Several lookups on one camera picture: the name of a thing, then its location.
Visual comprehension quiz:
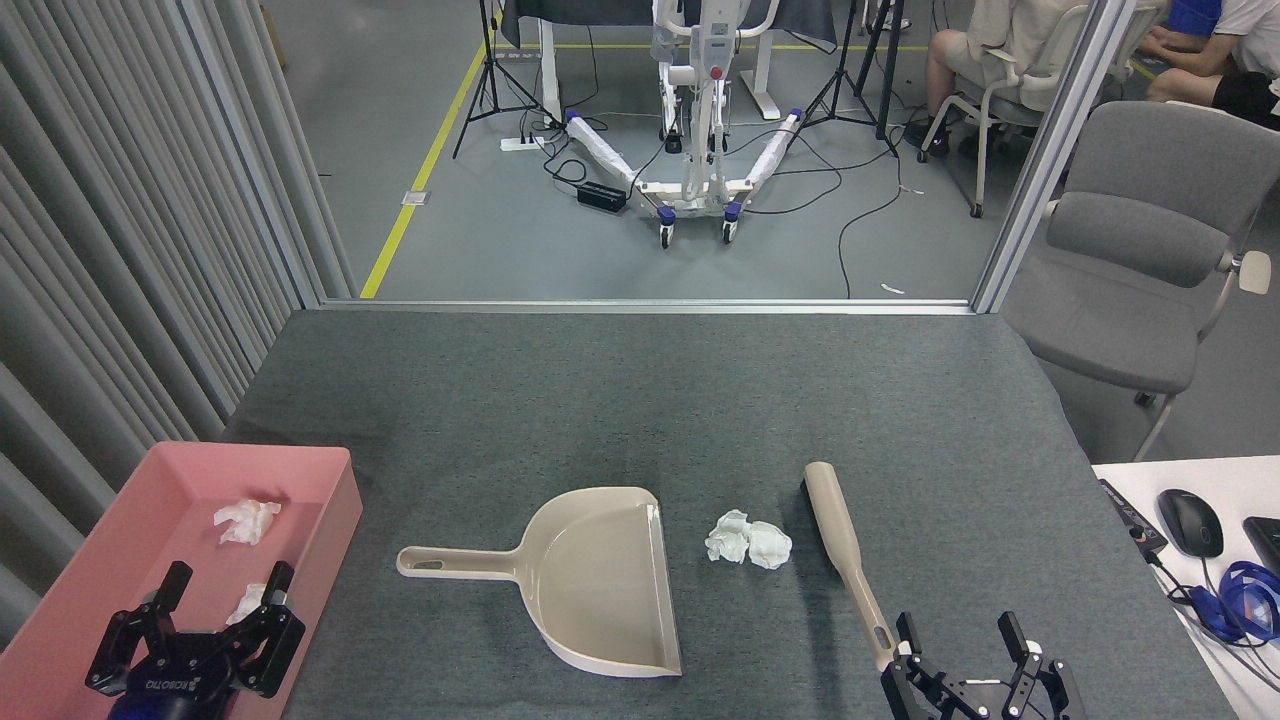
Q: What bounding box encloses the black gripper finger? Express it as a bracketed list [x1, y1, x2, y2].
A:
[880, 612, 951, 720]
[85, 561, 193, 696]
[998, 612, 1086, 720]
[232, 561, 307, 699]

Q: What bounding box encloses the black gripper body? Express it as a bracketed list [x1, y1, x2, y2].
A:
[945, 681, 1011, 720]
[105, 630, 247, 720]

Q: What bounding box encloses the beige hand brush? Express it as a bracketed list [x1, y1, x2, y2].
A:
[801, 461, 901, 673]

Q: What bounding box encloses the white tissue ball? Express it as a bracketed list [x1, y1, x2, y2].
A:
[225, 583, 269, 626]
[704, 509, 751, 563]
[747, 520, 793, 571]
[213, 498, 283, 546]

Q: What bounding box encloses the beige plastic dustpan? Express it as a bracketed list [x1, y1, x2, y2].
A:
[396, 487, 683, 679]

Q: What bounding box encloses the pink plastic bin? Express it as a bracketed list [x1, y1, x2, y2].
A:
[0, 442, 364, 720]

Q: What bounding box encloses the flat black device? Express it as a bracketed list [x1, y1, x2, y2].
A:
[1098, 479, 1169, 557]

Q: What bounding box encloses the black computer mouse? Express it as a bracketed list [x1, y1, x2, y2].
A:
[1158, 489, 1224, 559]

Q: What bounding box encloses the black keyboard corner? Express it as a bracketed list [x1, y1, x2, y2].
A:
[1243, 516, 1280, 578]

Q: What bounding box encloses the white side table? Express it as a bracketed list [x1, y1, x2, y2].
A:
[1092, 456, 1280, 720]

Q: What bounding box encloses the grey office chair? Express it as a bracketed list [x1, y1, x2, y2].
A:
[1000, 100, 1280, 463]

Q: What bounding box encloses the white stand on wheels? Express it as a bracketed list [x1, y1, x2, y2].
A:
[563, 0, 806, 249]

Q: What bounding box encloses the white mesh office chair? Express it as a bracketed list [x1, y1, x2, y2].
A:
[918, 5, 1091, 219]

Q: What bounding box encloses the black tripod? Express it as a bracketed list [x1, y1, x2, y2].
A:
[452, 0, 561, 161]
[790, 0, 901, 159]

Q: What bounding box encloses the person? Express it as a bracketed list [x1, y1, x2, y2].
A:
[1135, 0, 1280, 131]
[903, 0, 1091, 158]

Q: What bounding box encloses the white desk with black cloth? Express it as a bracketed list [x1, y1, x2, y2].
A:
[497, 0, 839, 126]

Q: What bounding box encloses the blue lanyard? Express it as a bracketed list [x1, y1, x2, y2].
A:
[1215, 561, 1280, 644]

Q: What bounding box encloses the grey ribbed wall panel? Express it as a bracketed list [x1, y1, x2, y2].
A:
[0, 0, 356, 651]

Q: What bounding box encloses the black floor cable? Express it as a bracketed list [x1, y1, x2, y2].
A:
[745, 130, 906, 299]

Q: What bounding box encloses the silver aluminium rail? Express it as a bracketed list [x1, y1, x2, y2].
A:
[320, 298, 976, 315]

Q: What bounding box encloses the silver aluminium post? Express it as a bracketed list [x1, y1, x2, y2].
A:
[972, 0, 1141, 314]

